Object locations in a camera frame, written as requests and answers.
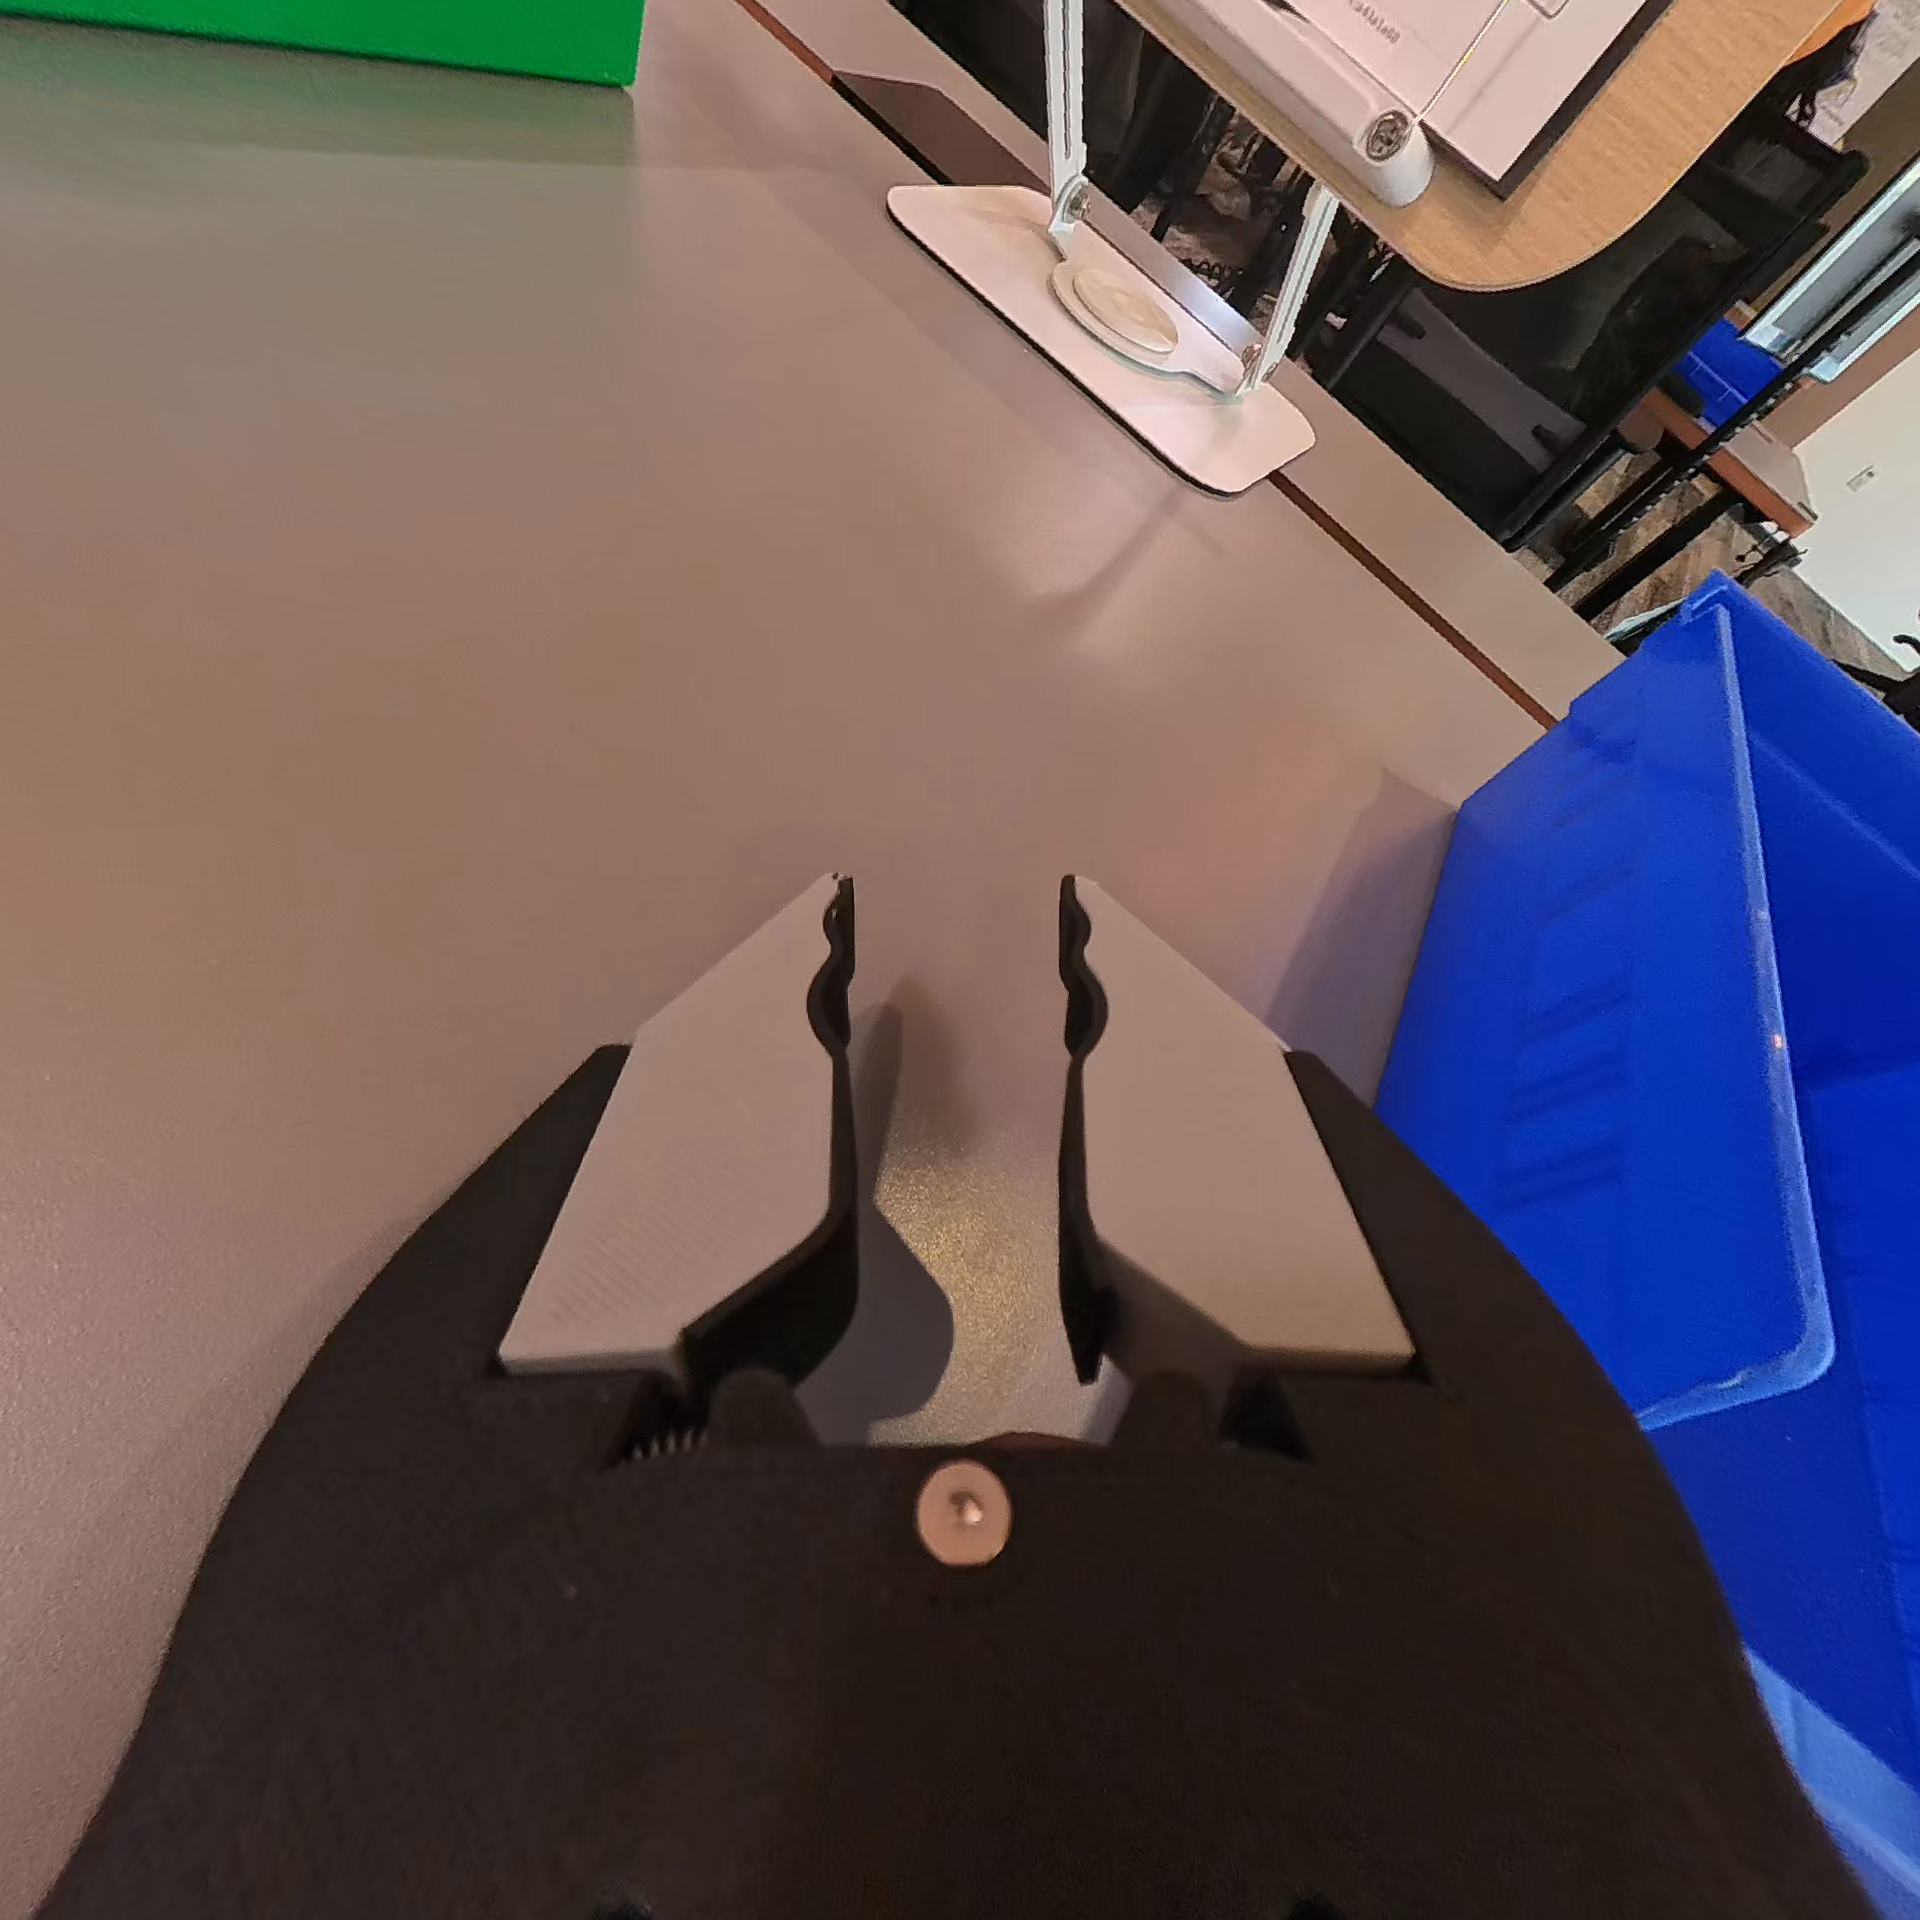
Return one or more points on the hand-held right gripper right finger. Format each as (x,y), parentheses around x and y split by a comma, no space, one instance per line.
(1244,1200)

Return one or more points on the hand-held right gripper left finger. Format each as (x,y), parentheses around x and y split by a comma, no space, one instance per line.
(675,1200)

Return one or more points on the blue plastic bin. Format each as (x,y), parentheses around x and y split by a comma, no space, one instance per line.
(1622,1049)

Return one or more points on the green plastic bin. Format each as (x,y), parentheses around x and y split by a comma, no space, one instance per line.
(376,31)

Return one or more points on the brown desk black legs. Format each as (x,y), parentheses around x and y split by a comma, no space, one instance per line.
(1770,473)

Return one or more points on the black office chair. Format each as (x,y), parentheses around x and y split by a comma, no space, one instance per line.
(1622,329)

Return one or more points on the small blue storage bin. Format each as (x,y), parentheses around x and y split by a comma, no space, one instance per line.
(1725,376)

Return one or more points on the instruction sheet on stand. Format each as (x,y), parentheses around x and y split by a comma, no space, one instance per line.
(1095,240)

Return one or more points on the white framed panel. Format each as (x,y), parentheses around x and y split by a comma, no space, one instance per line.
(1862,271)

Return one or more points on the printed instruction sheet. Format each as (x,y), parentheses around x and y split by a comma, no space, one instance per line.
(1500,75)

